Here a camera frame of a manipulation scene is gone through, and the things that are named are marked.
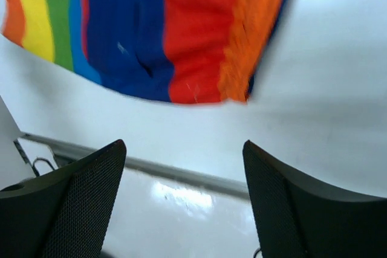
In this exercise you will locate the front aluminium rail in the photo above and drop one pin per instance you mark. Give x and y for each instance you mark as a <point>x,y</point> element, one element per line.
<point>70,151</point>

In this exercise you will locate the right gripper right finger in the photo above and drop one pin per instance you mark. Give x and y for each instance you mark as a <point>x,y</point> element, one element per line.
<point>297,215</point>

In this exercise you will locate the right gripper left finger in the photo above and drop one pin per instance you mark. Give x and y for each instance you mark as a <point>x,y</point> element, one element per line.
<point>64,213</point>

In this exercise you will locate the rainbow striped shorts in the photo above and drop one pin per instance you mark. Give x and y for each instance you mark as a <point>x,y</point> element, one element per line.
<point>177,51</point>

